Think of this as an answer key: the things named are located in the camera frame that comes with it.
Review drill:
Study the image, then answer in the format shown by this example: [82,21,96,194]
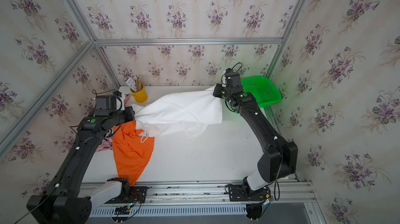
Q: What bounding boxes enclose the pink patterned garment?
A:
[96,94,131,152]

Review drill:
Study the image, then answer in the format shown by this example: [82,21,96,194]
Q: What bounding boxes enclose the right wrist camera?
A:
[222,68,240,81]

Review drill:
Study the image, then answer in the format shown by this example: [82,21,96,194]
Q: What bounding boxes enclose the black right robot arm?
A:
[213,68,298,192]

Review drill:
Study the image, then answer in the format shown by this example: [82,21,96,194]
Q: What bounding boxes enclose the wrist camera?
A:
[222,68,240,81]
[111,91,123,98]

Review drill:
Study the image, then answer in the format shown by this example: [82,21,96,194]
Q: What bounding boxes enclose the orange cloth garment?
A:
[112,121,155,186]

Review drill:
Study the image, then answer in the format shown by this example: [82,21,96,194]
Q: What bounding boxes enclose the green plastic basket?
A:
[241,76,282,108]

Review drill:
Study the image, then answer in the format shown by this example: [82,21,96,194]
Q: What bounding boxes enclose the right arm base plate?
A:
[225,184,271,202]

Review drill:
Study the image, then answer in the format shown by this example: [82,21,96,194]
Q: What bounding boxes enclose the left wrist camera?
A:
[111,91,123,98]

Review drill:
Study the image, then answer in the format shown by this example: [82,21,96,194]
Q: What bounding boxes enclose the yellow pencil cup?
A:
[130,86,148,103]

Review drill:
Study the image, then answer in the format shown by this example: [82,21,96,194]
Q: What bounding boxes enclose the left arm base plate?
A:
[106,186,148,204]

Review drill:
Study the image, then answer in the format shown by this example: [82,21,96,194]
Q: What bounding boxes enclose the white shorts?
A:
[132,87,223,140]

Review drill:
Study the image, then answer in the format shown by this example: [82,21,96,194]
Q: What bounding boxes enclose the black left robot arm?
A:
[27,92,135,224]

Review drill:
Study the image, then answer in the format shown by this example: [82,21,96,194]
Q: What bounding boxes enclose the wooden pencils bundle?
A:
[135,75,143,92]

